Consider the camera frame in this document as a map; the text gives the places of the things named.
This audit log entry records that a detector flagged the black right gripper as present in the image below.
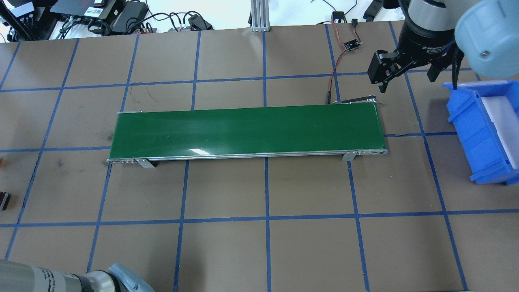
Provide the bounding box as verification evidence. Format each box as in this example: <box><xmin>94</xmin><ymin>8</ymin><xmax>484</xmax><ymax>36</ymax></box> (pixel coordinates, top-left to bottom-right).
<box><xmin>367</xmin><ymin>20</ymin><xmax>461</xmax><ymax>94</ymax></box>

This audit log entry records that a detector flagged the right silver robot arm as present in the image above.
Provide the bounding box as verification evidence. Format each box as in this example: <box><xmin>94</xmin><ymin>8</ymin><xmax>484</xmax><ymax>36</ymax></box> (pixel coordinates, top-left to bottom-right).
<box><xmin>367</xmin><ymin>0</ymin><xmax>519</xmax><ymax>94</ymax></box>

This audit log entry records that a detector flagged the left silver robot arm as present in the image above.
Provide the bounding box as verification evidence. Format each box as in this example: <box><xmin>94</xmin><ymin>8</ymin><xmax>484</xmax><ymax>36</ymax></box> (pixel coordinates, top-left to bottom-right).
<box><xmin>0</xmin><ymin>260</ymin><xmax>154</xmax><ymax>292</ymax></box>

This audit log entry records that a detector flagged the small black controller board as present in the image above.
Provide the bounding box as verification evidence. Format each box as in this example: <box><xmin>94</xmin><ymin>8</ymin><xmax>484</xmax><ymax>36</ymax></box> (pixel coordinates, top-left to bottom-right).
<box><xmin>343</xmin><ymin>39</ymin><xmax>362</xmax><ymax>52</ymax></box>

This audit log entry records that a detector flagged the green conveyor belt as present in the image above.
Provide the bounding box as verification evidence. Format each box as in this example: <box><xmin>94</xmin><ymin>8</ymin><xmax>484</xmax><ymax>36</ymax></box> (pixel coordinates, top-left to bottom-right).
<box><xmin>106</xmin><ymin>102</ymin><xmax>388</xmax><ymax>168</ymax></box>

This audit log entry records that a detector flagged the blue plastic bin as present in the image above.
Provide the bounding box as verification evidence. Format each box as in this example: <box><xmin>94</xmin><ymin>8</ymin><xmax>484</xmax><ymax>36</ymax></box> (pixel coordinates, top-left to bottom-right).
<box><xmin>443</xmin><ymin>80</ymin><xmax>519</xmax><ymax>185</ymax></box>

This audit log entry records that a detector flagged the black power adapter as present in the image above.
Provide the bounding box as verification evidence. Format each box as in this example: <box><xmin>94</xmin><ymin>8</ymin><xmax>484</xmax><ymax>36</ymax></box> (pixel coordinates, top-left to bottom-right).
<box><xmin>109</xmin><ymin>1</ymin><xmax>148</xmax><ymax>35</ymax></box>

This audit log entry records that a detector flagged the red black power cable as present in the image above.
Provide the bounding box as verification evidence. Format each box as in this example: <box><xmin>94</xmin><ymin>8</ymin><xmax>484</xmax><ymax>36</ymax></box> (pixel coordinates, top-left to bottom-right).
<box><xmin>326</xmin><ymin>20</ymin><xmax>362</xmax><ymax>105</ymax></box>

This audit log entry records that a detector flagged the aluminium frame post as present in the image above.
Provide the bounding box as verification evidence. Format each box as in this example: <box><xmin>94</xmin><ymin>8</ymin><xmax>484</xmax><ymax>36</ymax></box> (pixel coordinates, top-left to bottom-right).
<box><xmin>250</xmin><ymin>0</ymin><xmax>271</xmax><ymax>32</ymax></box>

